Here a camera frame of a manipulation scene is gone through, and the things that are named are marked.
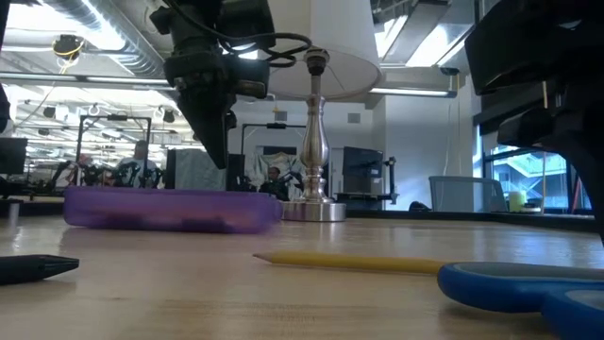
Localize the blue grey-lined scissors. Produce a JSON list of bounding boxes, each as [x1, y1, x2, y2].
[[437, 262, 604, 340]]

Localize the grey covered cabinet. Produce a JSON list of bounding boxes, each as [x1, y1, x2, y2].
[[164, 148, 246, 193]]

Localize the purple plastic supply box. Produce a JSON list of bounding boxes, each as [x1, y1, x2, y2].
[[63, 186, 284, 235]]

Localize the black marker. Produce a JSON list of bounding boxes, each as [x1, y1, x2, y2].
[[0, 254, 80, 286]]

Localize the yellow wooden pencil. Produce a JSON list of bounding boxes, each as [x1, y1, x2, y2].
[[252, 250, 447, 276]]

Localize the black monitor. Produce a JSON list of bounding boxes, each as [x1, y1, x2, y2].
[[0, 136, 28, 176]]

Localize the dark monitor on stand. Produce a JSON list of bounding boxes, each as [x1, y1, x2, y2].
[[335, 145, 400, 204]]

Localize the yellow cable coil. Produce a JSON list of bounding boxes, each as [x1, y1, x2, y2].
[[51, 33, 86, 60]]

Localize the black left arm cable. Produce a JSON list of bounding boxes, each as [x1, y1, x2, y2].
[[162, 0, 313, 68]]

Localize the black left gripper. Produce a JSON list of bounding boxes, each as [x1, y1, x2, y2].
[[162, 46, 273, 170]]

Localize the person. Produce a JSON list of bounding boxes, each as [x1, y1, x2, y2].
[[115, 140, 161, 189], [258, 165, 292, 202]]

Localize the yellow cup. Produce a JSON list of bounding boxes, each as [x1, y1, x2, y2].
[[508, 190, 527, 213]]

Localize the silver table lamp white shade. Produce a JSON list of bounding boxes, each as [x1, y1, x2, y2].
[[266, 0, 383, 223]]

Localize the black frame rig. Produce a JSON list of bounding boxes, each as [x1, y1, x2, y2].
[[240, 122, 308, 155], [75, 114, 153, 188]]

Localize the ceiling light strip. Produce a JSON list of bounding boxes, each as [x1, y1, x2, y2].
[[369, 86, 458, 99]]

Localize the pale hanging cloth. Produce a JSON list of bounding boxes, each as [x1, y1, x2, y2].
[[249, 150, 306, 199]]

